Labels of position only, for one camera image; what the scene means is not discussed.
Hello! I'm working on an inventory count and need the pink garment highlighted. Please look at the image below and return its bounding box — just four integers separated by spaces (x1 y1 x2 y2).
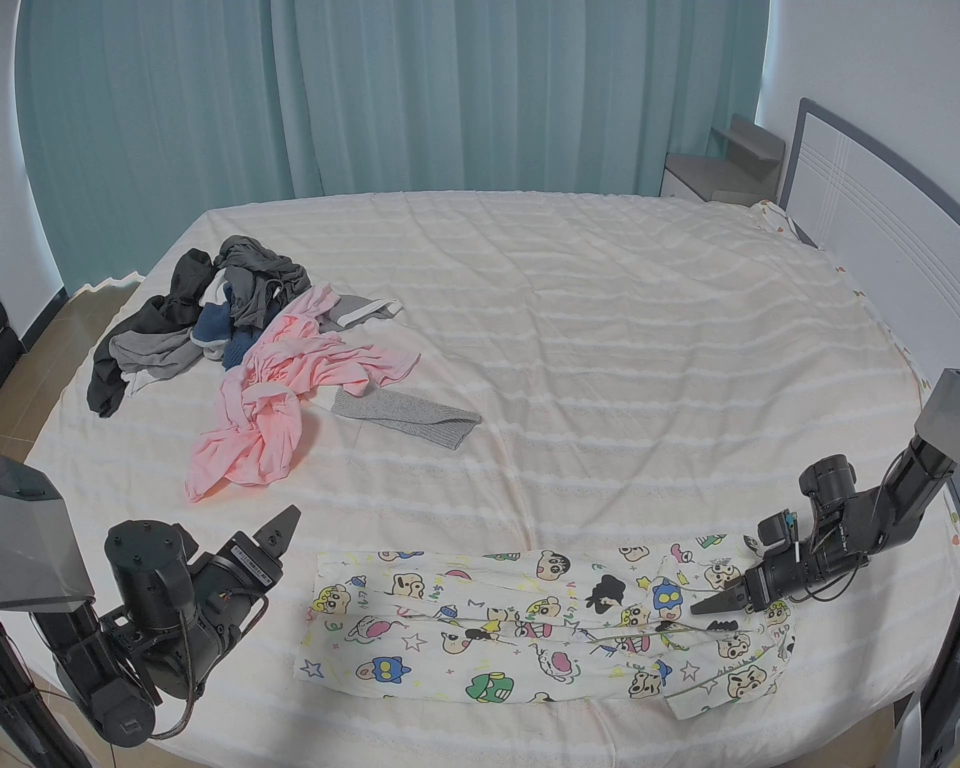
183 283 423 504

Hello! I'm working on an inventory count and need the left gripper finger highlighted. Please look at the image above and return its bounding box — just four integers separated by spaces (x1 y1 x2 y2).
251 504 303 565

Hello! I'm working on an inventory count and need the grey knitted garment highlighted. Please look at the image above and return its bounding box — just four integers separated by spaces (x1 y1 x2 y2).
311 386 483 453

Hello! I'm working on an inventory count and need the pile of clothes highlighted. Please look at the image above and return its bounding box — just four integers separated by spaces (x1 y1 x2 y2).
86 234 312 419

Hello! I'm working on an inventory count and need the grey bedside table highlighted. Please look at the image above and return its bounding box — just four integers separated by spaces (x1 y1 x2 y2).
661 114 789 205

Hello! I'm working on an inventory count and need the blue-green curtain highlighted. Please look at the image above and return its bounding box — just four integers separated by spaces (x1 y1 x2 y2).
15 0 774 294

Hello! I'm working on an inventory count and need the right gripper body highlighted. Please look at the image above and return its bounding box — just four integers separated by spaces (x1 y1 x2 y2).
741 546 831 613

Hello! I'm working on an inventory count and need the bed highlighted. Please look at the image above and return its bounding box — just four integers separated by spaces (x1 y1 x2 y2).
0 97 960 768

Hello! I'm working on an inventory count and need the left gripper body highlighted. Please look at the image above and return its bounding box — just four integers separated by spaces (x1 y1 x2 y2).
189 529 288 628

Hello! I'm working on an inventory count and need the white printed pyjama top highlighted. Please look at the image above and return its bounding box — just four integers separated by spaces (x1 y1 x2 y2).
292 531 798 721

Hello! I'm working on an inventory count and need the black cable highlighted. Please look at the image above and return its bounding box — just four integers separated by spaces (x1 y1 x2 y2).
152 592 270 745

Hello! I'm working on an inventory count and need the grey white-trimmed garment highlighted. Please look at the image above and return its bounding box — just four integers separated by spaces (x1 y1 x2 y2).
330 294 404 329

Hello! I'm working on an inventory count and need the white printed pillow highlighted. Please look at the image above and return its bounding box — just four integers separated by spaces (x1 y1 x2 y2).
750 198 800 240

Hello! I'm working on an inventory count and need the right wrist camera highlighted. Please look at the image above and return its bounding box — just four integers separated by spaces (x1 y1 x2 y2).
756 510 798 560

